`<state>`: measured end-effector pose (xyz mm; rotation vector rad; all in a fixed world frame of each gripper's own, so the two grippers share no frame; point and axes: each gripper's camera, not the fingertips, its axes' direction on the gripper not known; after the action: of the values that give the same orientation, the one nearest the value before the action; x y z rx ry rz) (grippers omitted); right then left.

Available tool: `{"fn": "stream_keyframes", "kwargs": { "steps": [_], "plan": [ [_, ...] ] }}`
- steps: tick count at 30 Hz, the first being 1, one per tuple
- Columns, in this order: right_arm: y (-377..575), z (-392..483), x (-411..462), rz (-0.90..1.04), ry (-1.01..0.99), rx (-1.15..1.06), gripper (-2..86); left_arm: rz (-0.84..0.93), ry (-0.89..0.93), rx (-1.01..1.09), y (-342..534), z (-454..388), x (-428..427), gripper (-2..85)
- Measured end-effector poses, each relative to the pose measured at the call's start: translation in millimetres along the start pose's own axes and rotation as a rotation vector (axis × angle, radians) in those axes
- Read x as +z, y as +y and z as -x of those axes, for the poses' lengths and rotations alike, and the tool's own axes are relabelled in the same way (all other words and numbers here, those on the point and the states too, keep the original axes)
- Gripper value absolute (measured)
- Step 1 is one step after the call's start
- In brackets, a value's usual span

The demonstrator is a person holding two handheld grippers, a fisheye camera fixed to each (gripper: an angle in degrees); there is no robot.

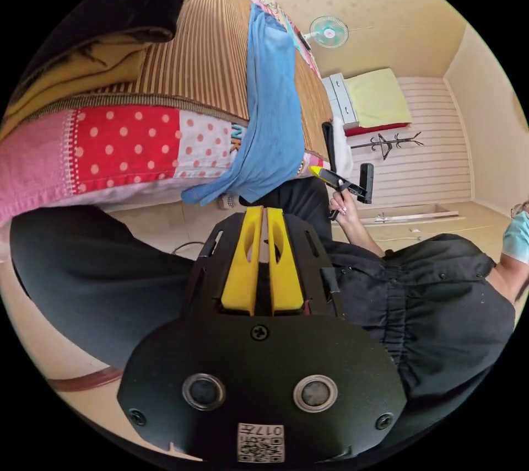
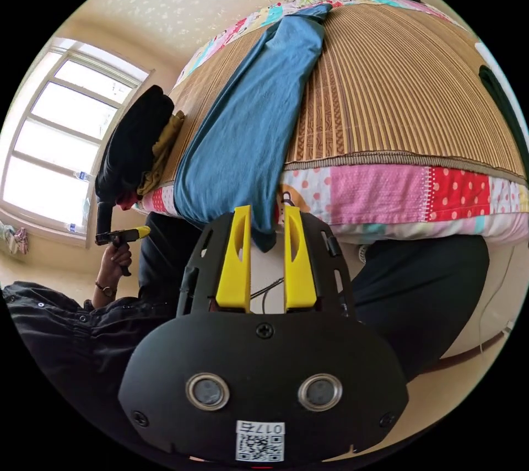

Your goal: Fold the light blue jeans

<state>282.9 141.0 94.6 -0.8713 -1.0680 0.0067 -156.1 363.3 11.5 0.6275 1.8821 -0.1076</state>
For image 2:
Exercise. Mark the person's left forearm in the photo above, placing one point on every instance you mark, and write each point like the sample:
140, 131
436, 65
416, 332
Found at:
105, 291

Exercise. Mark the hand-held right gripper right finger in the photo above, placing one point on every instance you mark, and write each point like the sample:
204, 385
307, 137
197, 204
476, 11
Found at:
299, 272

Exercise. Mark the light blue jeans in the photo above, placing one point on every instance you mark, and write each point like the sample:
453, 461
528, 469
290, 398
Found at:
252, 123

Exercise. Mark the person's left hand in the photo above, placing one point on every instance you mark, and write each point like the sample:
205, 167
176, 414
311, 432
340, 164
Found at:
115, 258

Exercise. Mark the window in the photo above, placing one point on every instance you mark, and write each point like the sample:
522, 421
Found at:
62, 127

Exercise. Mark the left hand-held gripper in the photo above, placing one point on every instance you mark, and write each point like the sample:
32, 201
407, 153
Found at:
117, 237

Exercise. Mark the pile of clothes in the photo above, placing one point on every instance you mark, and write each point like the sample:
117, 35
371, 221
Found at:
132, 144

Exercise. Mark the bed with woven mat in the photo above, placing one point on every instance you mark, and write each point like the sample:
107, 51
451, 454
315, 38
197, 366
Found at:
392, 98

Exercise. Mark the person's body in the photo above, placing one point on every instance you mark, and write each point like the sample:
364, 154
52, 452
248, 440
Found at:
62, 338

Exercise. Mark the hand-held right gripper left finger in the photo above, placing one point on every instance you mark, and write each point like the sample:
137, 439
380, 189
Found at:
235, 272

